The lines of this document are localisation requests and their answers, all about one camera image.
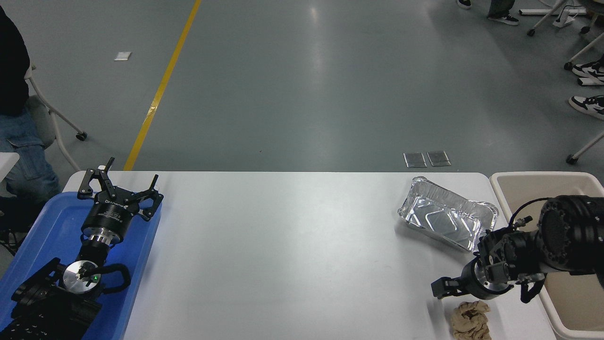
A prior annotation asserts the rectangular silver foil tray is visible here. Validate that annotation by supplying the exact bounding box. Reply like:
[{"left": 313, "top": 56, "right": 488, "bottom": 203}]
[{"left": 397, "top": 176, "right": 500, "bottom": 253}]

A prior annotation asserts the white wheeled chair base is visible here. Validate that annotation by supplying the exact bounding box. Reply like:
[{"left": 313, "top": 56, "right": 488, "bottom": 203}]
[{"left": 519, "top": 0, "right": 604, "bottom": 37}]

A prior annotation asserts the grey chair with white frame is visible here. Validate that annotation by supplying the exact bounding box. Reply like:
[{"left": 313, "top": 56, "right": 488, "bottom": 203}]
[{"left": 25, "top": 63, "right": 88, "bottom": 172}]

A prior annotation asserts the white wheeled chair leg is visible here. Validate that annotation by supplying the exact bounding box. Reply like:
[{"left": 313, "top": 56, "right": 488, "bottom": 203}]
[
  {"left": 566, "top": 131, "right": 604, "bottom": 165},
  {"left": 564, "top": 33, "right": 604, "bottom": 71}
]

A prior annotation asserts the blue plastic tray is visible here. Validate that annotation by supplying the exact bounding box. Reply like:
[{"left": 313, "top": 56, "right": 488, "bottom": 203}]
[{"left": 0, "top": 191, "right": 162, "bottom": 340}]

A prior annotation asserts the large pale bin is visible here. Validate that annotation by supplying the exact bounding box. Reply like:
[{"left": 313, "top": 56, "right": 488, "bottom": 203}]
[{"left": 489, "top": 171, "right": 604, "bottom": 333}]

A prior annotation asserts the crumpled tan paper ball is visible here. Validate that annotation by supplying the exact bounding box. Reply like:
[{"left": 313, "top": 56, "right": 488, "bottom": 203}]
[{"left": 450, "top": 301, "right": 492, "bottom": 340}]

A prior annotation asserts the small white side table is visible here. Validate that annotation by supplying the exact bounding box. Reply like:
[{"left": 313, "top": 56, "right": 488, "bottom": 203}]
[{"left": 0, "top": 152, "right": 20, "bottom": 183}]

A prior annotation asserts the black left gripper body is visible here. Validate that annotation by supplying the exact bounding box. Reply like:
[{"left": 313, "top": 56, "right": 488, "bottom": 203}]
[{"left": 81, "top": 188, "right": 142, "bottom": 235}]

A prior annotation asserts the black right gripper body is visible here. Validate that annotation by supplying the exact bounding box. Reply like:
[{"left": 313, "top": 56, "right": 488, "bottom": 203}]
[{"left": 460, "top": 258, "right": 487, "bottom": 301}]

